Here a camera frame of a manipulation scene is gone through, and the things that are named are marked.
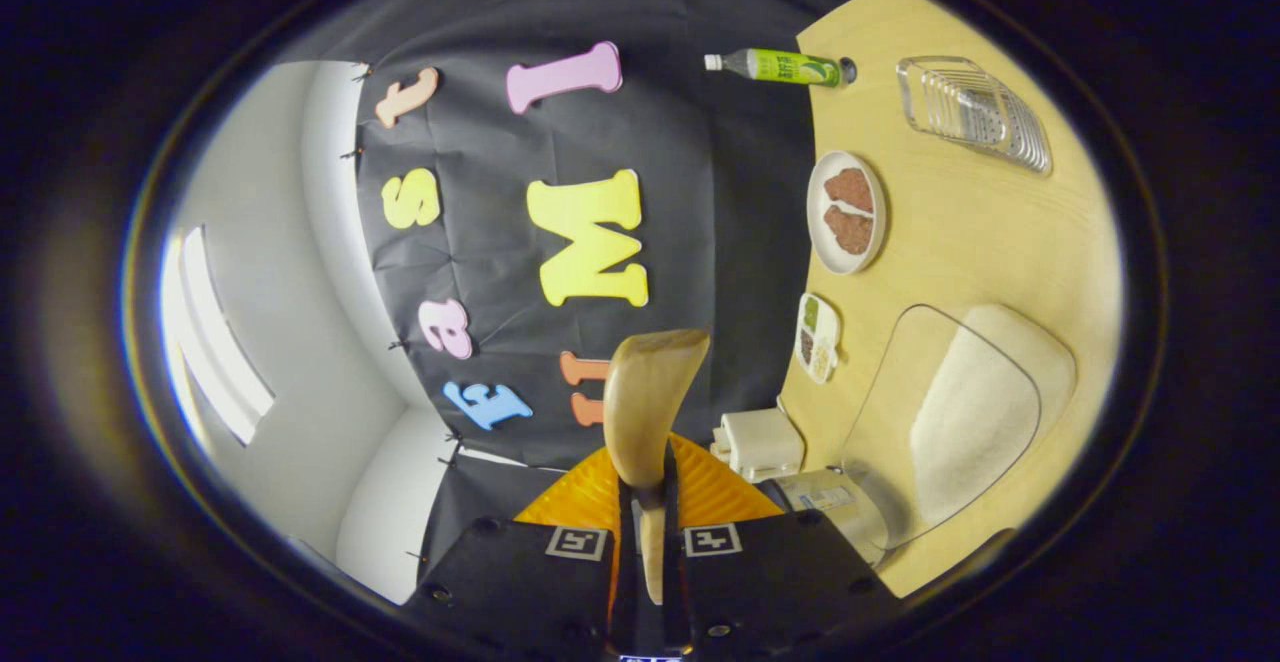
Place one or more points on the small black round disc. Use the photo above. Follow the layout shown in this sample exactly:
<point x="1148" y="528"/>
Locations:
<point x="848" y="70"/>

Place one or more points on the dark grey rice cooker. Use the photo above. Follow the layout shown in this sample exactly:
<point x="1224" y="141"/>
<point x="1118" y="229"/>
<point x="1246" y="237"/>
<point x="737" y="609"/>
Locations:
<point x="830" y="507"/>

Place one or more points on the green label drink bottle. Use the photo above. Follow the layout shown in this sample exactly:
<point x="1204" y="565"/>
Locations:
<point x="780" y="67"/>

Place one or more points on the wooden spoon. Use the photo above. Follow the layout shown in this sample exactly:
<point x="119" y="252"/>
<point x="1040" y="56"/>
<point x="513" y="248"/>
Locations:
<point x="650" y="392"/>

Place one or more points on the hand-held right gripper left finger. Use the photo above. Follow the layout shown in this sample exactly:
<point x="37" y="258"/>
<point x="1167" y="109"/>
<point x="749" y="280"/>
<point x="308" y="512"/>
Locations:
<point x="626" y="582"/>

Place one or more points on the large ceiling light panel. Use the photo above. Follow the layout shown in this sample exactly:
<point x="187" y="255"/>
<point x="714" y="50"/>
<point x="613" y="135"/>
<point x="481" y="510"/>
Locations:
<point x="215" y="342"/>

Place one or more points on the clear glass tray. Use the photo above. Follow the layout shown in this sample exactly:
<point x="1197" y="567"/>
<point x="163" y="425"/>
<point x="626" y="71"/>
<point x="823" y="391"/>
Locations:
<point x="890" y="412"/>

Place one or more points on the white toaster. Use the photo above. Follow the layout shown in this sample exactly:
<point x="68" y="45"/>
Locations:
<point x="760" y="442"/>

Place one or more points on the white divided condiment dish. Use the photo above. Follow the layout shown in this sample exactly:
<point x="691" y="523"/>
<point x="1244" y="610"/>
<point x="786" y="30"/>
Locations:
<point x="818" y="337"/>

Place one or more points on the brown meat piece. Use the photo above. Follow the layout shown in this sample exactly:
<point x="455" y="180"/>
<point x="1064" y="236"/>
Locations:
<point x="850" y="187"/>
<point x="850" y="230"/>

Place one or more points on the black backdrop cloth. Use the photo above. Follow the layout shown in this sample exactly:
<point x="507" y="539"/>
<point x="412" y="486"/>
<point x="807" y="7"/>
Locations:
<point x="680" y="142"/>

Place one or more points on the white round plate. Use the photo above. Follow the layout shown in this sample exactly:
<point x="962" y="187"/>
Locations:
<point x="815" y="212"/>

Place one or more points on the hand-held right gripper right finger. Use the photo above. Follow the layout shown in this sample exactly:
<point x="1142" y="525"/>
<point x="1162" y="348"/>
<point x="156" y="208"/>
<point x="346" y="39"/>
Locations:
<point x="677" y="582"/>

